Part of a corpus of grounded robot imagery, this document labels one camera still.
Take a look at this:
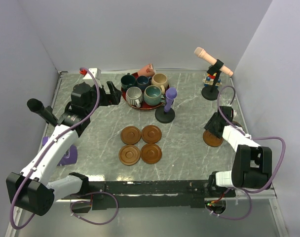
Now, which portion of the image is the pink floral cup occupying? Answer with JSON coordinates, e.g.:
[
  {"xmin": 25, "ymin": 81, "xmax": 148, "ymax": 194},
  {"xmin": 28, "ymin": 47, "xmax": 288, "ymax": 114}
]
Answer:
[{"xmin": 137, "ymin": 63, "xmax": 156, "ymax": 77}]

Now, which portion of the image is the purple toy microphone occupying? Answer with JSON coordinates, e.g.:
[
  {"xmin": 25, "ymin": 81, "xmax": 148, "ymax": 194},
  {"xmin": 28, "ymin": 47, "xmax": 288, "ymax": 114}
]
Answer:
[{"xmin": 164, "ymin": 87, "xmax": 177, "ymax": 113}]

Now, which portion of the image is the dark blue small cup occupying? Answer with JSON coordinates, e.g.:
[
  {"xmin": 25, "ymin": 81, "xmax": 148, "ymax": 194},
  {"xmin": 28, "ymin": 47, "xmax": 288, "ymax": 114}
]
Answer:
[{"xmin": 136, "ymin": 76, "xmax": 151, "ymax": 91}]

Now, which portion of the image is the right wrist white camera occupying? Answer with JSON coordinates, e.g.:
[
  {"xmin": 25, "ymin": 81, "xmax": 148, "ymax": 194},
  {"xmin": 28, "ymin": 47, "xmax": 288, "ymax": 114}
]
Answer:
[{"xmin": 232, "ymin": 109, "xmax": 237, "ymax": 119}]

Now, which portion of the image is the colourful toy car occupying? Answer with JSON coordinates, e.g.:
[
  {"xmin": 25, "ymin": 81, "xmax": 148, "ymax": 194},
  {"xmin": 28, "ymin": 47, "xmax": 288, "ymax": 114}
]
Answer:
[{"xmin": 203, "ymin": 73, "xmax": 222, "ymax": 88}]

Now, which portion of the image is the black stand of pink microphone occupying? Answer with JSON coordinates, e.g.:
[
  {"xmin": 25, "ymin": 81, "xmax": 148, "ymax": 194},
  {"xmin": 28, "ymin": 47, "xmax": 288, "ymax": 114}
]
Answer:
[{"xmin": 201, "ymin": 59, "xmax": 224, "ymax": 101}]

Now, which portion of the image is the beige ceramic mug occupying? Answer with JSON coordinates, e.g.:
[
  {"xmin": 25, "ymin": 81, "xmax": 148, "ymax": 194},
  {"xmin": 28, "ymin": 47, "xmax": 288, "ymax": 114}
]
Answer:
[{"xmin": 151, "ymin": 73, "xmax": 168, "ymax": 95}]

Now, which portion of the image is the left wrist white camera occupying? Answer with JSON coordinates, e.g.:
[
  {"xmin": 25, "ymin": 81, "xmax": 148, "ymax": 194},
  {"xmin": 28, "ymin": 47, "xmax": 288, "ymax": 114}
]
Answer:
[{"xmin": 79, "ymin": 68, "xmax": 101, "ymax": 80}]

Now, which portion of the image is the purple box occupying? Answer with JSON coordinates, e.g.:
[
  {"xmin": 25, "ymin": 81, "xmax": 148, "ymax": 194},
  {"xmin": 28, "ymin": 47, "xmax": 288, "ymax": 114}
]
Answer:
[{"xmin": 40, "ymin": 137, "xmax": 77, "ymax": 168}]

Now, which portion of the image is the wooden coaster one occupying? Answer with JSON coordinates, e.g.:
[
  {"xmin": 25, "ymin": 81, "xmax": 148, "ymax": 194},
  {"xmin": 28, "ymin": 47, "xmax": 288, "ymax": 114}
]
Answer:
[{"xmin": 120, "ymin": 126, "xmax": 141, "ymax": 145}]

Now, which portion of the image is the wooden coaster five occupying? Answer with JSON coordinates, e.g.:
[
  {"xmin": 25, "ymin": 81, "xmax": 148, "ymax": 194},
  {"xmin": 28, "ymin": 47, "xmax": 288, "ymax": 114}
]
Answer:
[{"xmin": 232, "ymin": 121, "xmax": 243, "ymax": 130}]

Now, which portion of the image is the black stand of purple microphone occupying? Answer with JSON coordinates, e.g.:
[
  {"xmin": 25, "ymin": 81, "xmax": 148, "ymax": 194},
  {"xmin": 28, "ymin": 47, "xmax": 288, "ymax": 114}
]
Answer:
[{"xmin": 155, "ymin": 99, "xmax": 175, "ymax": 123}]

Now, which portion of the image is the black microphone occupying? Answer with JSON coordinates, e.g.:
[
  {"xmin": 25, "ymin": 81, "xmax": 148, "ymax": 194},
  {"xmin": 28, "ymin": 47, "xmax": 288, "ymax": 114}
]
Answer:
[{"xmin": 27, "ymin": 98, "xmax": 58, "ymax": 127}]

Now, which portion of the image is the wrist white camera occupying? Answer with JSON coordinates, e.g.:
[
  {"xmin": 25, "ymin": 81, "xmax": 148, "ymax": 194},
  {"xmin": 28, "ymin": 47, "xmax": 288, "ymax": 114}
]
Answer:
[
  {"xmin": 79, "ymin": 68, "xmax": 101, "ymax": 80},
  {"xmin": 232, "ymin": 109, "xmax": 237, "ymax": 119}
]

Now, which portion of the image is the red round tray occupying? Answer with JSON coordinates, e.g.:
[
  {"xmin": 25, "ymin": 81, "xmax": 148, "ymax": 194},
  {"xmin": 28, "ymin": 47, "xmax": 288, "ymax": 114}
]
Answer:
[{"xmin": 120, "ymin": 73, "xmax": 169, "ymax": 110}]

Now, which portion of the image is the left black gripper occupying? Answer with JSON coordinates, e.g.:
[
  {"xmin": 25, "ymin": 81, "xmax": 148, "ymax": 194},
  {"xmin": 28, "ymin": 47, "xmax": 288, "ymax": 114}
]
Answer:
[{"xmin": 86, "ymin": 81, "xmax": 122, "ymax": 115}]

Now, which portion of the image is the wooden coaster six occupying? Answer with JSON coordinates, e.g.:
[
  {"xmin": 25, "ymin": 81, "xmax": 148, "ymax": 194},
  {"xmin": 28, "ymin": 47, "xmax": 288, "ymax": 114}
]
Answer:
[{"xmin": 141, "ymin": 144, "xmax": 162, "ymax": 164}]

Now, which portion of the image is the grey striped mug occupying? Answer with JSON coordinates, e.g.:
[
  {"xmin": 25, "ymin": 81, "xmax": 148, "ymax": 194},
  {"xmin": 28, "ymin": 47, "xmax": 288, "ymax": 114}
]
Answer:
[{"xmin": 126, "ymin": 87, "xmax": 143, "ymax": 108}]

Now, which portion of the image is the pink toy microphone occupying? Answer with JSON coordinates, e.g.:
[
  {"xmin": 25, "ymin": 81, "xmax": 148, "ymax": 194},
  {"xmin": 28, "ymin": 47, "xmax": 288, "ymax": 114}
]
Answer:
[{"xmin": 194, "ymin": 47, "xmax": 233, "ymax": 77}]

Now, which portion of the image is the dark green mug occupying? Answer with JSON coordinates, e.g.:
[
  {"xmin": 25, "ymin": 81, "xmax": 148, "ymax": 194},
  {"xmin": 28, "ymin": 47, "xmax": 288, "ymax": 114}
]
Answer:
[{"xmin": 120, "ymin": 73, "xmax": 136, "ymax": 91}]

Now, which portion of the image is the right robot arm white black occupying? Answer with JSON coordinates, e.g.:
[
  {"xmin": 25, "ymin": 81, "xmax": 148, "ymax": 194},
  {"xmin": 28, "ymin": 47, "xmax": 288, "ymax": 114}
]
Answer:
[{"xmin": 203, "ymin": 106, "xmax": 272, "ymax": 197}]

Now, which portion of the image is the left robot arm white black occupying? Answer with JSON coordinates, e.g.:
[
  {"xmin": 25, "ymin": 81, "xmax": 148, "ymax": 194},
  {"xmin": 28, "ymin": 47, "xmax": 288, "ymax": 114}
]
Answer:
[{"xmin": 6, "ymin": 81, "xmax": 122, "ymax": 216}]

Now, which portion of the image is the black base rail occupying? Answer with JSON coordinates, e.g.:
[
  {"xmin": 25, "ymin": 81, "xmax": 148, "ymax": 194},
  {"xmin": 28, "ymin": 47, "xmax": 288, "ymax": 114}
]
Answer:
[{"xmin": 60, "ymin": 179, "xmax": 236, "ymax": 211}]

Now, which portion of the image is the teal glazed mug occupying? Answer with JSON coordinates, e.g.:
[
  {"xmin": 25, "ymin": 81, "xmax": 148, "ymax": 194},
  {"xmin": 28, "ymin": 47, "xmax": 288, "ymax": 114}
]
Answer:
[{"xmin": 144, "ymin": 85, "xmax": 165, "ymax": 106}]

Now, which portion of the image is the wooden coaster two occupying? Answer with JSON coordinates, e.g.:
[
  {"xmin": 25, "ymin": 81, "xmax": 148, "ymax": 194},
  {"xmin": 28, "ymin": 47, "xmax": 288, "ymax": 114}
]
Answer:
[{"xmin": 118, "ymin": 145, "xmax": 141, "ymax": 166}]

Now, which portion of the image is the wooden coaster three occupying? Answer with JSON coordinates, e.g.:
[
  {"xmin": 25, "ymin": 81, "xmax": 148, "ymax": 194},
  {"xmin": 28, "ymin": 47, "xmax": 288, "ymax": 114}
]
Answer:
[{"xmin": 141, "ymin": 125, "xmax": 162, "ymax": 144}]

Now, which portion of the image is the aluminium rail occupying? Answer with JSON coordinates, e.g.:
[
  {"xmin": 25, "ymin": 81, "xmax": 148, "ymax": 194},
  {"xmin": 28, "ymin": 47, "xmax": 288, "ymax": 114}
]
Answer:
[{"xmin": 235, "ymin": 189, "xmax": 277, "ymax": 199}]

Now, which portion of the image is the wooden coaster four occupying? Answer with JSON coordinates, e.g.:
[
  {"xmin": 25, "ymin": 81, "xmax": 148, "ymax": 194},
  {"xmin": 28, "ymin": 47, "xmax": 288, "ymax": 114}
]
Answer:
[{"xmin": 202, "ymin": 130, "xmax": 223, "ymax": 147}]

